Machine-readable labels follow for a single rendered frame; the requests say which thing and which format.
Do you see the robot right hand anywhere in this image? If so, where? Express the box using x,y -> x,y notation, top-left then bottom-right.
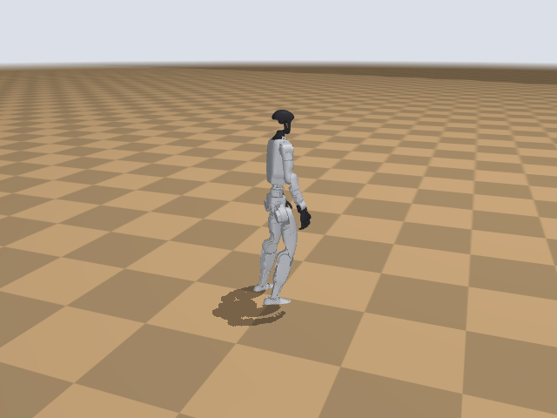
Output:
297,205 -> 311,230

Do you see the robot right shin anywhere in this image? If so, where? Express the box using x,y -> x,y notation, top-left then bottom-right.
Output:
271,253 -> 294,300

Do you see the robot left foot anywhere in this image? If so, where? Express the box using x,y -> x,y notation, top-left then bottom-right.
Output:
253,282 -> 273,292

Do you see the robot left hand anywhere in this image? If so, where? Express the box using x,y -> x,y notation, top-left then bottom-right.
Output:
283,193 -> 292,209

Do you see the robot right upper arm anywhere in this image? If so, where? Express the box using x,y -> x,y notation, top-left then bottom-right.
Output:
279,142 -> 295,185

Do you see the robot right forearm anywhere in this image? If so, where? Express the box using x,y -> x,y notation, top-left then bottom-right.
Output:
288,174 -> 306,211

